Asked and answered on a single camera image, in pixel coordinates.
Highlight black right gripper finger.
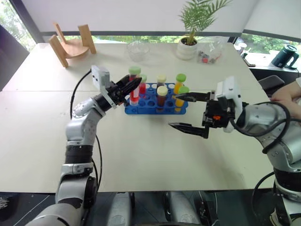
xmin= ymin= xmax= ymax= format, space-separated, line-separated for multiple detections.
xmin=175 ymin=90 xmax=216 ymax=103
xmin=167 ymin=119 xmax=211 ymax=139

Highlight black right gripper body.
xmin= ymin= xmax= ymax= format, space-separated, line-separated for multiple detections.
xmin=203 ymin=98 xmax=236 ymax=129

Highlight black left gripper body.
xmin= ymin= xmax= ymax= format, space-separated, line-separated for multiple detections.
xmin=108 ymin=81 xmax=127 ymax=105

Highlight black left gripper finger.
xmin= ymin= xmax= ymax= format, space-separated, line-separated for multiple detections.
xmin=115 ymin=75 xmax=131 ymax=89
xmin=119 ymin=78 xmax=143 ymax=100

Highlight red test tube green cap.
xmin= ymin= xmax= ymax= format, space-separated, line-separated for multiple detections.
xmin=128 ymin=66 xmax=142 ymax=107
xmin=139 ymin=74 xmax=148 ymax=99

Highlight yellow test tube green cap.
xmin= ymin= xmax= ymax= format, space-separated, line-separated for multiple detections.
xmin=174 ymin=85 xmax=190 ymax=113
xmin=173 ymin=73 xmax=187 ymax=97

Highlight blue test tube rack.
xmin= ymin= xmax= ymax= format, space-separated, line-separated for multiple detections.
xmin=124 ymin=82 xmax=190 ymax=116

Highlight brown test tube cream cap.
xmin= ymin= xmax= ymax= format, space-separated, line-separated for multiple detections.
xmin=156 ymin=85 xmax=168 ymax=112
xmin=156 ymin=74 xmax=167 ymax=90

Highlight person's bare hand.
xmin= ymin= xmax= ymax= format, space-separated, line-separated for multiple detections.
xmin=270 ymin=81 xmax=301 ymax=114

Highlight clear glass bowl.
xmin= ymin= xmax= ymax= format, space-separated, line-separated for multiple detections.
xmin=127 ymin=40 xmax=151 ymax=63

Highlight clear plastic bag with parts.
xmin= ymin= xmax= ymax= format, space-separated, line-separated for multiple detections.
xmin=196 ymin=37 xmax=227 ymax=65

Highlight white plant pot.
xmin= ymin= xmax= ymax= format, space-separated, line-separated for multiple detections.
xmin=175 ymin=37 xmax=199 ymax=61

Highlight black chair back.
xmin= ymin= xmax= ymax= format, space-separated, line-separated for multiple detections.
xmin=258 ymin=75 xmax=285 ymax=97

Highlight curved wooden stand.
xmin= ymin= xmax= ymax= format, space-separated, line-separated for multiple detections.
xmin=48 ymin=22 xmax=97 ymax=68

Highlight white paper cup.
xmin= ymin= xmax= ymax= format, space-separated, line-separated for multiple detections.
xmin=235 ymin=42 xmax=248 ymax=55

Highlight grey rounded leg cover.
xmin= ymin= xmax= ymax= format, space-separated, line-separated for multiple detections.
xmin=109 ymin=191 xmax=133 ymax=226
xmin=167 ymin=191 xmax=201 ymax=226

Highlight dark green kettle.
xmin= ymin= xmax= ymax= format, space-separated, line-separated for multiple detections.
xmin=271 ymin=44 xmax=301 ymax=70

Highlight green palm plant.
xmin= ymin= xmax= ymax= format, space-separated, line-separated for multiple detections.
xmin=178 ymin=0 xmax=234 ymax=46

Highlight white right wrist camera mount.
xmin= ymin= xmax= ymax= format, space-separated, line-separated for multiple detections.
xmin=215 ymin=75 xmax=243 ymax=134

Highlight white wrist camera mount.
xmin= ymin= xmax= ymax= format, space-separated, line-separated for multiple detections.
xmin=215 ymin=75 xmax=243 ymax=134
xmin=91 ymin=65 xmax=118 ymax=109

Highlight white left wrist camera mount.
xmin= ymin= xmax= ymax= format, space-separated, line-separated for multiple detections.
xmin=91 ymin=65 xmax=118 ymax=109

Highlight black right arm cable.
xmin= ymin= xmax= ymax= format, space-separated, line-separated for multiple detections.
xmin=230 ymin=101 xmax=292 ymax=214

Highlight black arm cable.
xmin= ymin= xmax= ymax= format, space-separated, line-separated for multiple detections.
xmin=70 ymin=69 xmax=103 ymax=212
xmin=230 ymin=101 xmax=292 ymax=214

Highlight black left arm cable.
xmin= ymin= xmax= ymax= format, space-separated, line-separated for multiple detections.
xmin=70 ymin=69 xmax=103 ymax=212

